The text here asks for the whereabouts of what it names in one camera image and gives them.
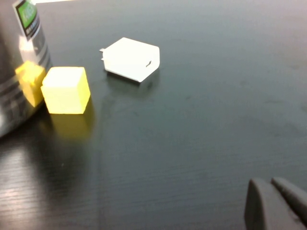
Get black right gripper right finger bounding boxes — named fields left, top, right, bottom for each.
left=271, top=177, right=307, bottom=223

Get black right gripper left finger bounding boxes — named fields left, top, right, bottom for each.
left=244, top=178, right=307, bottom=230

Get stainless steel pot black handles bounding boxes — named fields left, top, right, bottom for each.
left=0, top=0, right=53, bottom=138

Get white usb wall charger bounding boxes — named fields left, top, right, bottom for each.
left=99, top=37, right=161, bottom=83

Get yellow cube block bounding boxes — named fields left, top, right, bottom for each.
left=40, top=66, right=91, bottom=115

